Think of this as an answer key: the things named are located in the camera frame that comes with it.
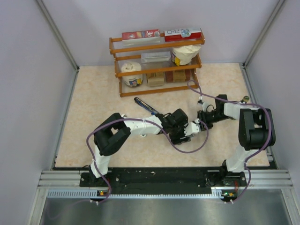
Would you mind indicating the tan cardboard box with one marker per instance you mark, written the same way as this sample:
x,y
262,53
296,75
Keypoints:
x,y
155,79

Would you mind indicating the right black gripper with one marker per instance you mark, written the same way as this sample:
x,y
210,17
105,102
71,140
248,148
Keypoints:
x,y
202,116

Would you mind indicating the blue black stapler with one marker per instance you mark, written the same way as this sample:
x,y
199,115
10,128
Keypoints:
x,y
145,106

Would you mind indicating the clear plastic box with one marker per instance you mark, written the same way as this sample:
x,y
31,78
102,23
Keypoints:
x,y
153,60

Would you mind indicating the red white toothpaste box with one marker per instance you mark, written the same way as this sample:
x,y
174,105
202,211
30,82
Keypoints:
x,y
182,34

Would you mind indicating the green glass bottle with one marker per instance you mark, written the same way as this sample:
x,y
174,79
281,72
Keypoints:
x,y
245,99

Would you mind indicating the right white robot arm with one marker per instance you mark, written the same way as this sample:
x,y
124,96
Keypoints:
x,y
256,130

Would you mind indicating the wooden three-tier shelf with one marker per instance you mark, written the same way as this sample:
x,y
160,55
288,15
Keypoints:
x,y
132,75

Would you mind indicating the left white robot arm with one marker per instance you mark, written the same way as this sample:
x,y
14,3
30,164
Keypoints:
x,y
114,131

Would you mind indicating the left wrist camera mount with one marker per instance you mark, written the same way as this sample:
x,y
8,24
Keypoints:
x,y
192,128

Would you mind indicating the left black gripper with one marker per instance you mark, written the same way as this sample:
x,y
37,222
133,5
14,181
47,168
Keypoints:
x,y
176,140

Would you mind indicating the brown brick-pattern box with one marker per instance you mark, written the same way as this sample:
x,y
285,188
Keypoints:
x,y
178,76

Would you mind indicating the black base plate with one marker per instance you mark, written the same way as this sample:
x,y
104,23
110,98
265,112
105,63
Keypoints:
x,y
164,180

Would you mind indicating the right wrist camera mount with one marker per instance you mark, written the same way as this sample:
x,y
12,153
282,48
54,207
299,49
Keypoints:
x,y
203,104

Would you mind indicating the red foil wrap box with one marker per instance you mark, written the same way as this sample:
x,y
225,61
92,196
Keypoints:
x,y
141,37

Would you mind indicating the white slotted cable duct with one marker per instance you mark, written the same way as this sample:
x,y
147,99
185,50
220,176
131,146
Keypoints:
x,y
94,194

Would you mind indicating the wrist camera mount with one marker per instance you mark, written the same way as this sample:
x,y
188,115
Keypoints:
x,y
203,104
192,128

